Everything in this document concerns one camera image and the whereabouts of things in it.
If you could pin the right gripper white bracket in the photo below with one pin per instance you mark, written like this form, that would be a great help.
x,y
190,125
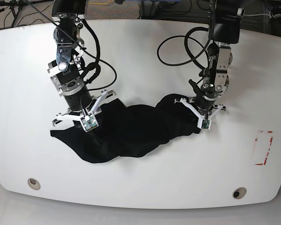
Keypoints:
x,y
83,104

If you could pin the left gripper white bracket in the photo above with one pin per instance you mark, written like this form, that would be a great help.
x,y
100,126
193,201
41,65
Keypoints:
x,y
199,106

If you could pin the black T-shirt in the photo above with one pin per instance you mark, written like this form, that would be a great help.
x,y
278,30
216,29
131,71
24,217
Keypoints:
x,y
130,131

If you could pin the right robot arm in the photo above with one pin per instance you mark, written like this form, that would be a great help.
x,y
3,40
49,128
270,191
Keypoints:
x,y
74,75

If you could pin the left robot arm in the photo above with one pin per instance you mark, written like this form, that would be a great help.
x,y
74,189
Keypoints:
x,y
223,30

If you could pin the red tape rectangle marking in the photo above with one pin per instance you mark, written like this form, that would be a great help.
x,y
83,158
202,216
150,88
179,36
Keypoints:
x,y
262,146

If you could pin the white power strip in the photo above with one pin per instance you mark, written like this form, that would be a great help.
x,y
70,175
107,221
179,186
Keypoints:
x,y
275,12

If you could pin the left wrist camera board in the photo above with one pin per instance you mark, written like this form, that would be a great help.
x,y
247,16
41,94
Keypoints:
x,y
204,123

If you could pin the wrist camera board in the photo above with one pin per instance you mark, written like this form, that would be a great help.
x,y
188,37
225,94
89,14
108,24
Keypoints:
x,y
89,122
204,123

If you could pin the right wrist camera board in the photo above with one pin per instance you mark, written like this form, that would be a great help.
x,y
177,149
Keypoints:
x,y
89,122

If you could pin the right table cable grommet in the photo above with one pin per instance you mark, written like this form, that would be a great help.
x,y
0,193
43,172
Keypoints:
x,y
239,193

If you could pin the table cable grommet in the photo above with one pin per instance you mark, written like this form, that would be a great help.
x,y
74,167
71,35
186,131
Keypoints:
x,y
239,193
34,184

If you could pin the left table cable grommet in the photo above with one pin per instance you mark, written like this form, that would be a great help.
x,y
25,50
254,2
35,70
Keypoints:
x,y
34,184

